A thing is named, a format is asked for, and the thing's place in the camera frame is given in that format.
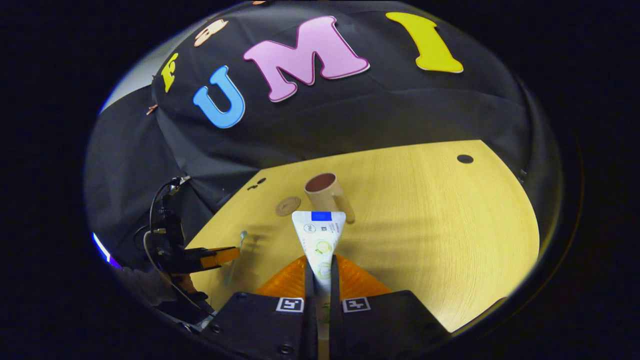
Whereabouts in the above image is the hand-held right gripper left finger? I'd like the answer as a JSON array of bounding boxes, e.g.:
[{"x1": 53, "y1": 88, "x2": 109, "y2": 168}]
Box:
[{"x1": 200, "y1": 255, "x2": 317, "y2": 360}]

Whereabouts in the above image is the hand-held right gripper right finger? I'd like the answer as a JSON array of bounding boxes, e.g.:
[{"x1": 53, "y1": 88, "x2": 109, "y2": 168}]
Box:
[{"x1": 329, "y1": 254, "x2": 451, "y2": 360}]

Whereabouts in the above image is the pale green toothbrush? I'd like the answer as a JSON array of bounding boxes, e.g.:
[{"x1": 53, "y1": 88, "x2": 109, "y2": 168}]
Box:
[{"x1": 223, "y1": 230, "x2": 249, "y2": 290}]

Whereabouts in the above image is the white toothpaste tube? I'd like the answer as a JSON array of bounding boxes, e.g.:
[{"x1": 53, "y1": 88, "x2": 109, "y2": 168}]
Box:
[{"x1": 291, "y1": 210, "x2": 347, "y2": 342}]

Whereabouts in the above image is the round brown coaster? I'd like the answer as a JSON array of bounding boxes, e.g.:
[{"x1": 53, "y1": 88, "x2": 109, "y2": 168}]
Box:
[{"x1": 275, "y1": 196, "x2": 302, "y2": 217}]

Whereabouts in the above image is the beige cup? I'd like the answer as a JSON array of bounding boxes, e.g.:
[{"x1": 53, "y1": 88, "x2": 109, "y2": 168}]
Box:
[{"x1": 304, "y1": 172, "x2": 356, "y2": 224}]

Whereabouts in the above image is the black backdrop cloth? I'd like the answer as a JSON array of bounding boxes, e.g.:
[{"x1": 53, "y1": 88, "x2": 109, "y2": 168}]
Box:
[{"x1": 85, "y1": 2, "x2": 563, "y2": 271}]

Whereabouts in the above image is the black cable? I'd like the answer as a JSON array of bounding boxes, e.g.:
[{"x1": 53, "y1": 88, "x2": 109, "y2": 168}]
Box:
[{"x1": 142, "y1": 176, "x2": 217, "y2": 317}]

